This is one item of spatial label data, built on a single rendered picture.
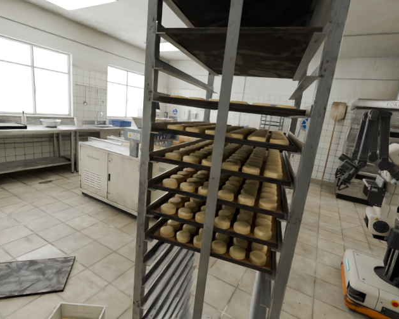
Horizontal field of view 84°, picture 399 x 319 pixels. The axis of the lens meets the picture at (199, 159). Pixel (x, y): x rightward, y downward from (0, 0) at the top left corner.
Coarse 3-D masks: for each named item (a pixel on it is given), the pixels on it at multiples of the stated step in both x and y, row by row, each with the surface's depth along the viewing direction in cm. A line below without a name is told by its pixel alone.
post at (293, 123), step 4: (304, 72) 104; (304, 76) 104; (300, 80) 105; (300, 96) 106; (296, 100) 107; (300, 100) 106; (296, 104) 107; (300, 104) 106; (296, 108) 107; (292, 120) 109; (296, 120) 108; (292, 124) 109; (296, 124) 108; (292, 128) 109; (292, 132) 110; (288, 152) 112
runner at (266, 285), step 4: (264, 276) 76; (264, 280) 73; (268, 280) 74; (264, 284) 72; (268, 284) 72; (264, 288) 70; (268, 288) 70; (264, 292) 68; (268, 292) 69; (264, 296) 67; (268, 296) 67; (260, 300) 65; (264, 300) 66; (268, 300) 66; (260, 304) 64; (264, 304) 64; (268, 304) 64
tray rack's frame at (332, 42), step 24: (240, 0) 53; (336, 0) 46; (336, 24) 47; (336, 48) 48; (144, 72) 63; (144, 96) 64; (144, 120) 66; (312, 120) 52; (144, 144) 67; (216, 144) 61; (312, 144) 53; (144, 168) 69; (216, 168) 62; (312, 168) 54; (144, 192) 70; (216, 192) 63; (144, 216) 72; (288, 240) 58; (288, 264) 59; (144, 288) 81; (192, 312) 149
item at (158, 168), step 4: (156, 164) 279; (160, 164) 276; (164, 164) 273; (168, 164) 269; (156, 168) 280; (160, 168) 277; (164, 168) 273; (168, 168) 270; (156, 172) 281; (160, 172) 278; (152, 176) 286; (152, 192) 289; (156, 192) 285; (160, 192) 282; (164, 192) 279; (152, 196) 290; (156, 196) 286; (160, 196) 283; (152, 200) 291; (156, 216) 295
